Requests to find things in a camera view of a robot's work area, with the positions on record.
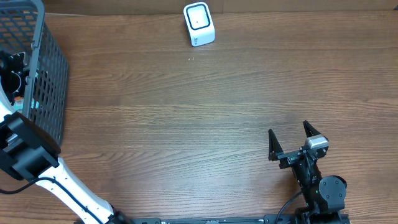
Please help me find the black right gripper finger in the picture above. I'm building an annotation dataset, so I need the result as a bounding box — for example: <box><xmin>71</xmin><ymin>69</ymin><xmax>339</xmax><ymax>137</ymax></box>
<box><xmin>268</xmin><ymin>129</ymin><xmax>284</xmax><ymax>161</ymax></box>
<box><xmin>303</xmin><ymin>120</ymin><xmax>320</xmax><ymax>138</ymax></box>

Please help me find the teal tissue pack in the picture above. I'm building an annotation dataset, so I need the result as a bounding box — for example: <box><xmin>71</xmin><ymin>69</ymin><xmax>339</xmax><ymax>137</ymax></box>
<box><xmin>12</xmin><ymin>96</ymin><xmax>40</xmax><ymax>113</ymax></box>

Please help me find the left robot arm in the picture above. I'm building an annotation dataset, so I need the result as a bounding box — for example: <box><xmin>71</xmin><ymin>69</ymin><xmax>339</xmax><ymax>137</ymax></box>
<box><xmin>1</xmin><ymin>52</ymin><xmax>131</xmax><ymax>223</ymax></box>

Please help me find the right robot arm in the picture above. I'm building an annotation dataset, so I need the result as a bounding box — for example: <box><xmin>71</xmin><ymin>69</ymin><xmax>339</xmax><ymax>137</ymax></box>
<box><xmin>264</xmin><ymin>120</ymin><xmax>350</xmax><ymax>224</ymax></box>

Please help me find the white barcode scanner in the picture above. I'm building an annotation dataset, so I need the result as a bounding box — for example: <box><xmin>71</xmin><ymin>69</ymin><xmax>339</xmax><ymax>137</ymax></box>
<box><xmin>183</xmin><ymin>1</ymin><xmax>216</xmax><ymax>47</ymax></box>

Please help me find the grey plastic mesh basket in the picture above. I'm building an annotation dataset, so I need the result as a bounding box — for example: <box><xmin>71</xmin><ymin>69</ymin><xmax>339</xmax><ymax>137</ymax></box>
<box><xmin>1</xmin><ymin>0</ymin><xmax>70</xmax><ymax>144</ymax></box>

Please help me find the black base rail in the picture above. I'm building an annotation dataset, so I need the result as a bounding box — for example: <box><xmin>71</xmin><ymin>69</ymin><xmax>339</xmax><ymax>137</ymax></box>
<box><xmin>130</xmin><ymin>214</ymin><xmax>351</xmax><ymax>224</ymax></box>

